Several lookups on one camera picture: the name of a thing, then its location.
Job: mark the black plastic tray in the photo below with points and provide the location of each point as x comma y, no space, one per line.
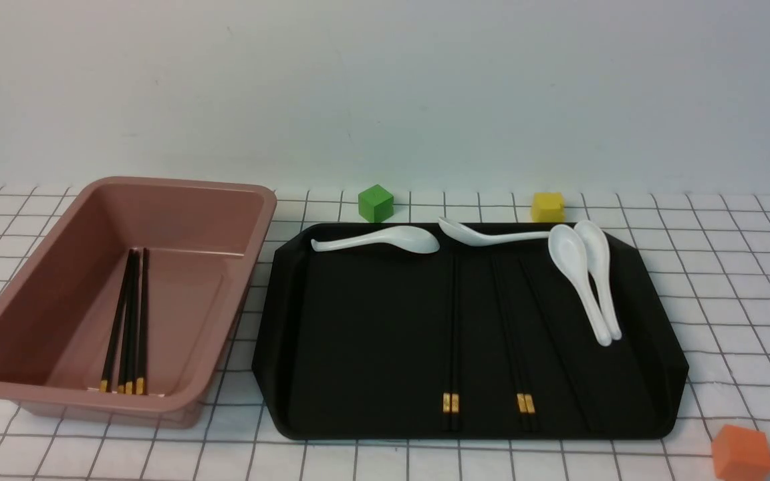
353,344

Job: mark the green foam cube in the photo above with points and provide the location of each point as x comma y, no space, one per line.
376,204

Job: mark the black chopstick in bin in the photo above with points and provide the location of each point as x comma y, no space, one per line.
143,314
126,374
117,323

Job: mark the yellow foam cube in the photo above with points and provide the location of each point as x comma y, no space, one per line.
548,207

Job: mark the white ceramic spoon far right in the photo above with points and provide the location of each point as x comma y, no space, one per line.
598,259

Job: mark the black chopstick in bin right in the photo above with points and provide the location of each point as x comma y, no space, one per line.
143,314

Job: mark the white ceramic spoon near right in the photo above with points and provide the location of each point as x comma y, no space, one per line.
568,253

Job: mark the black chopstick in bin middle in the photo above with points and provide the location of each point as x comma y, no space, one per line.
126,374

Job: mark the white ceramic spoon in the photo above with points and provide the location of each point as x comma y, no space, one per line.
472,238
568,253
598,259
411,239

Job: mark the orange foam cube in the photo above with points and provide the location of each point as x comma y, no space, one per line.
740,453

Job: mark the white ceramic spoon far left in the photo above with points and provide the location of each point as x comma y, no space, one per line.
411,239

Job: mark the black chopstick gold band left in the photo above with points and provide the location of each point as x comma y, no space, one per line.
446,401

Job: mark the black chopstick gold band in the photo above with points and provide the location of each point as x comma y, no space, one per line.
455,413
525,376
446,401
514,364

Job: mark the white ceramic spoon centre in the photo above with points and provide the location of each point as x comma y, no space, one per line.
472,238

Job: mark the black chopstick in bin left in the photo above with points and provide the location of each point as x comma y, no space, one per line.
117,323

